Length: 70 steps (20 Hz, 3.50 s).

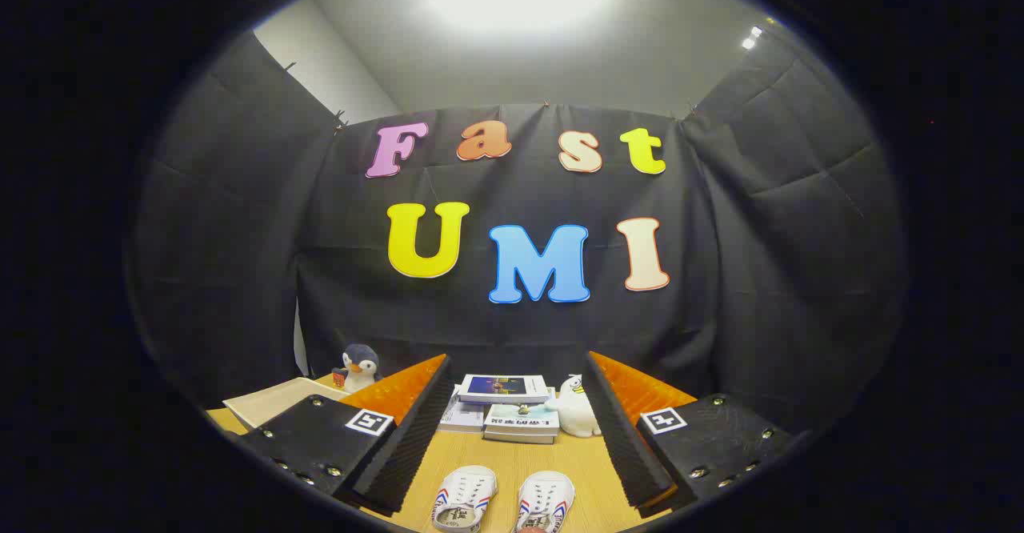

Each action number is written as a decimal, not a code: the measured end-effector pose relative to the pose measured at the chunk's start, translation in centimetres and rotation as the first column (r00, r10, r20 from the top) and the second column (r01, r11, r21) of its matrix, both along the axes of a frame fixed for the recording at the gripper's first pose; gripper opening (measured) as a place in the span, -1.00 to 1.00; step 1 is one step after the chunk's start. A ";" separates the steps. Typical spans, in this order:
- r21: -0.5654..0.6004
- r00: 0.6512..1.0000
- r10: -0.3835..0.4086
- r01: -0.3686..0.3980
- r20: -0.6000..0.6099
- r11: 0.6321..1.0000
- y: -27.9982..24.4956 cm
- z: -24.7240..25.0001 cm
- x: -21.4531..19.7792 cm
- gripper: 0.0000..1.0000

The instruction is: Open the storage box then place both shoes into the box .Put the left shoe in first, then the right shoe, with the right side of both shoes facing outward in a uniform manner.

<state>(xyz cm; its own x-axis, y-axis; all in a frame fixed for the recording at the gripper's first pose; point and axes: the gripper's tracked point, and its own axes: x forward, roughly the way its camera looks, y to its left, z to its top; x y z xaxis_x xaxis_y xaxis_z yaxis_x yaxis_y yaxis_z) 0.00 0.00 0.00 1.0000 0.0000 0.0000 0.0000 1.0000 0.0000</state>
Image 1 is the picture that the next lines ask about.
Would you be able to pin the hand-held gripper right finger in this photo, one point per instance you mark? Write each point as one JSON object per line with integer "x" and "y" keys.
{"x": 628, "y": 445}

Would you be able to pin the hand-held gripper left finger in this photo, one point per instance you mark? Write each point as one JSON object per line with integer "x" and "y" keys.
{"x": 408, "y": 445}

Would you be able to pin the white canvas shoe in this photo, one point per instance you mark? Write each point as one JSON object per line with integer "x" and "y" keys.
{"x": 464, "y": 497}
{"x": 546, "y": 501}

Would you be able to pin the beige fabric storage box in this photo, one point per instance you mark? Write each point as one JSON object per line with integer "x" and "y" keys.
{"x": 272, "y": 401}

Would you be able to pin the white duck plush toy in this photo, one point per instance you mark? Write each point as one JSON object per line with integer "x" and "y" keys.
{"x": 576, "y": 413}

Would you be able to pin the thin white text-cover book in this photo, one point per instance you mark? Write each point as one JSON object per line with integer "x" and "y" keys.
{"x": 462, "y": 417}

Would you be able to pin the grey penguin plush toy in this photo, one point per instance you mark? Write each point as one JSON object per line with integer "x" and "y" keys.
{"x": 362, "y": 369}

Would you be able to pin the small red tag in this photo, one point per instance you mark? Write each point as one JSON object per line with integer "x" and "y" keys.
{"x": 338, "y": 378}

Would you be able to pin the thick white book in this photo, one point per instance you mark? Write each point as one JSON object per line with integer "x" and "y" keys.
{"x": 518, "y": 438}

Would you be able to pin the thick book with teal cover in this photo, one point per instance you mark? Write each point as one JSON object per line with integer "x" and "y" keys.
{"x": 520, "y": 418}

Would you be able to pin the book with blue picture cover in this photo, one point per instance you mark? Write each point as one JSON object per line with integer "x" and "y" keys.
{"x": 504, "y": 387}

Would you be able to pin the black backdrop cloth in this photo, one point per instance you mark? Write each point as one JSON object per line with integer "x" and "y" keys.
{"x": 448, "y": 325}

